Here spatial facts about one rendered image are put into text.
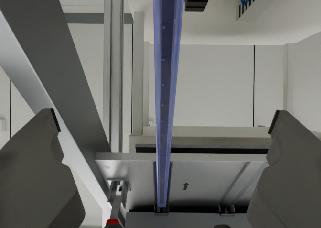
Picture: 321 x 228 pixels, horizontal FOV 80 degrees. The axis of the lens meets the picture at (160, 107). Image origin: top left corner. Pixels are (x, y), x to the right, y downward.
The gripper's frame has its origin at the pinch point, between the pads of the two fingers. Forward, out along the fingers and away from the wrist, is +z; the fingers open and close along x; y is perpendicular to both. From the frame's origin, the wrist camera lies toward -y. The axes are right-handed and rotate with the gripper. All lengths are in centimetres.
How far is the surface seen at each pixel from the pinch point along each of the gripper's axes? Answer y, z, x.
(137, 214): 26.3, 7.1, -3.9
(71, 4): 8, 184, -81
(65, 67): -0.7, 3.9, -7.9
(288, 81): 29, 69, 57
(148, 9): 0, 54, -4
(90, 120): 6.2, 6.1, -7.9
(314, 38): 36, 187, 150
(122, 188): 16.4, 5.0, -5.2
